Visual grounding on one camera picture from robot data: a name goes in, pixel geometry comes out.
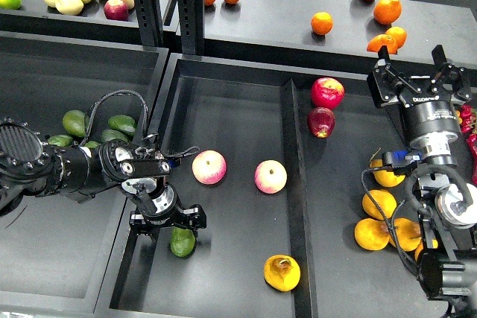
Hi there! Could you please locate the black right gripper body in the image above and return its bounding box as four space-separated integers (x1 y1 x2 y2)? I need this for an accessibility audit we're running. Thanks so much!
399 98 461 147

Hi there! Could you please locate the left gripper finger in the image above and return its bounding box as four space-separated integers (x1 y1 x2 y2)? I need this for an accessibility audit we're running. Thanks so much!
175 204 206 238
129 212 160 241

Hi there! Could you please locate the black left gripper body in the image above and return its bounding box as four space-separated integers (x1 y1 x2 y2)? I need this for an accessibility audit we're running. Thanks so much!
139 185 185 228

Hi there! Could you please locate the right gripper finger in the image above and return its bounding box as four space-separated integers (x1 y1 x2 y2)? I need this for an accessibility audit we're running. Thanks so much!
428 45 470 105
367 45 414 108

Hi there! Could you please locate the green avocado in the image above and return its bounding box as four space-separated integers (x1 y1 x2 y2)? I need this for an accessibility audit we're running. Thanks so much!
62 109 89 138
47 134 74 147
100 129 130 143
107 115 137 137
170 227 196 258
83 141 100 149

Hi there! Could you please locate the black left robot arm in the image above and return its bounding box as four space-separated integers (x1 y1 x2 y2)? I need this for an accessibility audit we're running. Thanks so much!
1 104 206 240

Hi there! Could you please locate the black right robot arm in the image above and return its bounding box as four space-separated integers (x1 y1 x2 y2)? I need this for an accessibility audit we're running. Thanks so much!
367 45 476 317

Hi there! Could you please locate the yellow pear with stem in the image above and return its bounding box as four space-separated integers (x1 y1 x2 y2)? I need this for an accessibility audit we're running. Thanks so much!
369 148 405 188

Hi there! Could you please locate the green avocado top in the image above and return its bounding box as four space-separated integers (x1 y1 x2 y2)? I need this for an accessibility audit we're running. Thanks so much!
62 109 89 138

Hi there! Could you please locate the pale yellow pear front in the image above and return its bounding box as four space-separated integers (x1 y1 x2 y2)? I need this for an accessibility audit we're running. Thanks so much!
55 0 84 16

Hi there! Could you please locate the orange on shelf front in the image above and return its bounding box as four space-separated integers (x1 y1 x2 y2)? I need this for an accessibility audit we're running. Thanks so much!
367 34 398 54

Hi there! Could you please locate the orange on shelf right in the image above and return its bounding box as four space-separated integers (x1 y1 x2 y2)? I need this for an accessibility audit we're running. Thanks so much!
385 26 407 49

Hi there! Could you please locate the pink apple left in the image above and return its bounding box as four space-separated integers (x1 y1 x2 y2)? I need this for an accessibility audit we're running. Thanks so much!
192 150 227 185

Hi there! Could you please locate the pink apple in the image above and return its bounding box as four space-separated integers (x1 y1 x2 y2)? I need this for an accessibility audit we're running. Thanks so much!
192 150 227 185
254 160 288 194

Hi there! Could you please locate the red apple upper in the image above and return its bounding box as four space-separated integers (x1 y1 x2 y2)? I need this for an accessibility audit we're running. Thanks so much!
311 77 345 109

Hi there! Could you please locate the large orange on shelf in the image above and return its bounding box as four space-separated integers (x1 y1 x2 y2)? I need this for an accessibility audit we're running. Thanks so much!
373 0 402 25

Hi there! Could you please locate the dark red apple lower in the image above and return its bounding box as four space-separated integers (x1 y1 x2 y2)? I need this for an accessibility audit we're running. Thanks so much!
307 107 335 139

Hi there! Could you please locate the pink apple right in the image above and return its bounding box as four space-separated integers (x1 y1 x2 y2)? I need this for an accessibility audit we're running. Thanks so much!
254 160 288 194

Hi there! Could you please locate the orange on shelf middle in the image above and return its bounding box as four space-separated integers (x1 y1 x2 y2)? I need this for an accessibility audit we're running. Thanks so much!
311 12 333 36

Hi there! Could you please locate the black tray divider left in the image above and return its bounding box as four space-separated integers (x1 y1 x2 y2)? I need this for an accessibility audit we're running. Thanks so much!
280 80 318 317

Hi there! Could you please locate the red apple on shelf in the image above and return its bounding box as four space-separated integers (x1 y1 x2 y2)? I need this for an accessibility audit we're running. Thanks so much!
104 0 129 21

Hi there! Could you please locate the black shelf post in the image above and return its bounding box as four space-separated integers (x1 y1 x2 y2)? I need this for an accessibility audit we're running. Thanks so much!
134 0 205 55

